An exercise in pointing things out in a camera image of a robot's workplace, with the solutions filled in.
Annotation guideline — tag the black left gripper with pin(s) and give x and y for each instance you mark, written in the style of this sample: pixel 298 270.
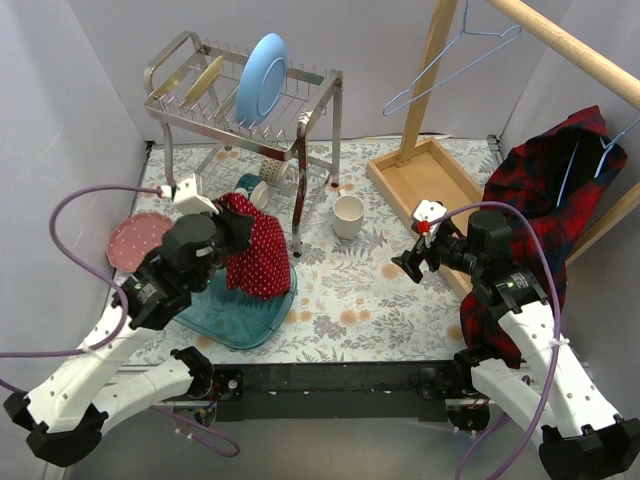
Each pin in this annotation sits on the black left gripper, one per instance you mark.
pixel 236 226

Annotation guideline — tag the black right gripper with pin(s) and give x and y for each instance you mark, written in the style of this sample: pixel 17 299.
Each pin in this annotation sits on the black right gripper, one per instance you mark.
pixel 422 254

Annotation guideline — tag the red polka dot cloth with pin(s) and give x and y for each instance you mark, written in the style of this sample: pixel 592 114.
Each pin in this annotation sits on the red polka dot cloth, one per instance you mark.
pixel 263 269

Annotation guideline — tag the red plaid skirt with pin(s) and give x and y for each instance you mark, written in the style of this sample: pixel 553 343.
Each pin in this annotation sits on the red plaid skirt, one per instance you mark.
pixel 543 243

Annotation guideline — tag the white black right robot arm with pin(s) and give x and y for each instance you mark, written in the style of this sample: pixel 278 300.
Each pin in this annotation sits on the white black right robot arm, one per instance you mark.
pixel 578 433

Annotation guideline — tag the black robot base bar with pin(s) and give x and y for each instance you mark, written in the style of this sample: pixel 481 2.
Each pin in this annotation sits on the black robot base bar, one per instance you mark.
pixel 429 391

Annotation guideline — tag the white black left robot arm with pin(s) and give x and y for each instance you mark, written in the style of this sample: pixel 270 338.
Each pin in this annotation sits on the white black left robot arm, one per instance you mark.
pixel 68 414

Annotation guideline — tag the patterned cup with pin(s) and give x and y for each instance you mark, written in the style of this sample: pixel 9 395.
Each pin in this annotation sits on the patterned cup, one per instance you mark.
pixel 273 171

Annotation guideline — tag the clear blue glass tray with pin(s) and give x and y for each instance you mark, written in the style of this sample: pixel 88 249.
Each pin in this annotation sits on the clear blue glass tray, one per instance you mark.
pixel 234 318

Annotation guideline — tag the floral tablecloth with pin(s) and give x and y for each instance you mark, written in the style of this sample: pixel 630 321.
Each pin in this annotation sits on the floral tablecloth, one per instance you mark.
pixel 351 302

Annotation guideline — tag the white ceramic mug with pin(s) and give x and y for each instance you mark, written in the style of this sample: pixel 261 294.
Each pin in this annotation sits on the white ceramic mug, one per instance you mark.
pixel 348 215

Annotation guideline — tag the pink polka dot plate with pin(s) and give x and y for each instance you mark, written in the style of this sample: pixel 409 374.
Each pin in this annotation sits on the pink polka dot plate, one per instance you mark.
pixel 134 238

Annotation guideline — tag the steel dish rack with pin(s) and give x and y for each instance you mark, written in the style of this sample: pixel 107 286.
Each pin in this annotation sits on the steel dish rack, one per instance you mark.
pixel 283 135

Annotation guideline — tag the cream yellow plate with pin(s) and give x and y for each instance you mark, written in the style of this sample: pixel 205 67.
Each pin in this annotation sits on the cream yellow plate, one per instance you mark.
pixel 203 82

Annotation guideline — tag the light blue plate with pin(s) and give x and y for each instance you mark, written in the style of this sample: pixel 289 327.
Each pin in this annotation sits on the light blue plate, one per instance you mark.
pixel 262 80

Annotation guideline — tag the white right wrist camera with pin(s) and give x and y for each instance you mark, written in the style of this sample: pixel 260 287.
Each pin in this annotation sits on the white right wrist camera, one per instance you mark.
pixel 424 217

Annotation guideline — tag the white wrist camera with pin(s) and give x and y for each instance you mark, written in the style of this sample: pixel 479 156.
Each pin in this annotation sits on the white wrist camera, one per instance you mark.
pixel 188 197
pixel 424 217

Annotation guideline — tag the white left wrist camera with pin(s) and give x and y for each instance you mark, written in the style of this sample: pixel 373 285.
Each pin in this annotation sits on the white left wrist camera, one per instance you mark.
pixel 188 197

